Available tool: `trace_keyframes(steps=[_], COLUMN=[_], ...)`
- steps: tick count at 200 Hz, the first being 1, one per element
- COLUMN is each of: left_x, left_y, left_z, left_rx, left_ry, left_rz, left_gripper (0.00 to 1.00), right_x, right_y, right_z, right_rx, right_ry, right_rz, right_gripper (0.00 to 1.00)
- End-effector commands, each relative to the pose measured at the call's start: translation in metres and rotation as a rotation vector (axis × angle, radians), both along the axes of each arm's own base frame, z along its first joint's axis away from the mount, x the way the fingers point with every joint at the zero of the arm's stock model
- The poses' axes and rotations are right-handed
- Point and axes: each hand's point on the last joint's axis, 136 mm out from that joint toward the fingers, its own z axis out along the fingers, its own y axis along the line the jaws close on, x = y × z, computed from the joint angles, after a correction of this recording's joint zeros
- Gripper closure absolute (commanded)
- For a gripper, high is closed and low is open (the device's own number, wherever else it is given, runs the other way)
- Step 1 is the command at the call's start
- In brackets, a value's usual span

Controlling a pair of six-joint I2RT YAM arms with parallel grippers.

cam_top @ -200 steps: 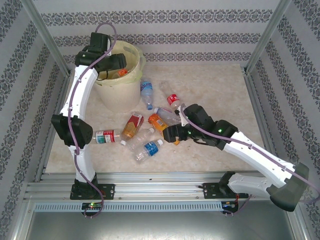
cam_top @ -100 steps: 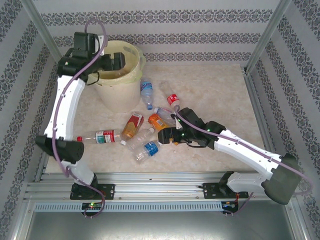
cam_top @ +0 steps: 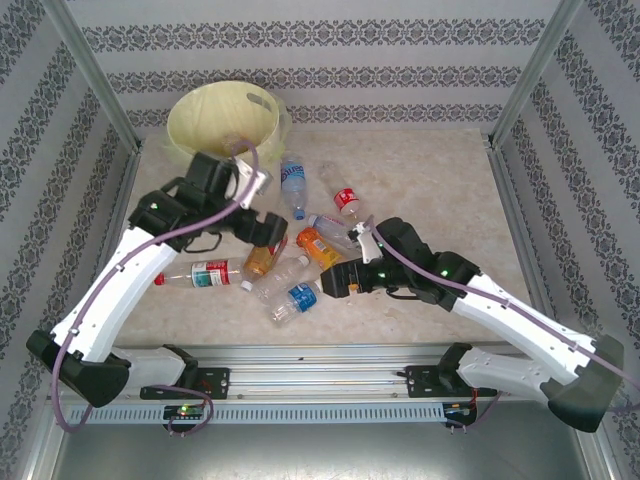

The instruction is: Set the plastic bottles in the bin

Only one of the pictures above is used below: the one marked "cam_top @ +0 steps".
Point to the red label cola bottle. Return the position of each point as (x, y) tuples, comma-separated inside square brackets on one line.
[(346, 197)]

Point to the red white label bottle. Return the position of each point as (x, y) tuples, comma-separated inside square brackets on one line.
[(210, 272)]

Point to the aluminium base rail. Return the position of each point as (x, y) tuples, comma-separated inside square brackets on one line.
[(310, 372)]

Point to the blue label water bottle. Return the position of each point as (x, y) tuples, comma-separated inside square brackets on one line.
[(292, 175)]

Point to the small bottle blue label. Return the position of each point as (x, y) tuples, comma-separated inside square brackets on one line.
[(302, 296)]

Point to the aluminium side rail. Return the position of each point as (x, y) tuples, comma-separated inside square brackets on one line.
[(121, 190), (507, 190)]

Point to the grey metal sheet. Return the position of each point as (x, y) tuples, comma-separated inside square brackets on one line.
[(300, 455)]

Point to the cream plastic waste bin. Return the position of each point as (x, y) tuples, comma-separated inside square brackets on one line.
[(280, 135)]

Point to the aluminium frame post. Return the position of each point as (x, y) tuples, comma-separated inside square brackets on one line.
[(532, 70), (90, 70)]

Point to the orange juice bottle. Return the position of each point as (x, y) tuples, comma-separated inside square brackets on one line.
[(317, 247)]

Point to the small green circuit board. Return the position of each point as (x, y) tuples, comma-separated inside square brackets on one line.
[(185, 411), (457, 409)]

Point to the clear bottle pale label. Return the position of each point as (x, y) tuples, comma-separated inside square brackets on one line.
[(330, 225)]

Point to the red gold label tea bottle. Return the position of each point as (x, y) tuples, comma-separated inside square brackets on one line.
[(257, 262)]

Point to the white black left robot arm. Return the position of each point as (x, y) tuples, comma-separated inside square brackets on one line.
[(115, 285)]

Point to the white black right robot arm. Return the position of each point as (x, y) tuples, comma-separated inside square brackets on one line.
[(525, 325)]

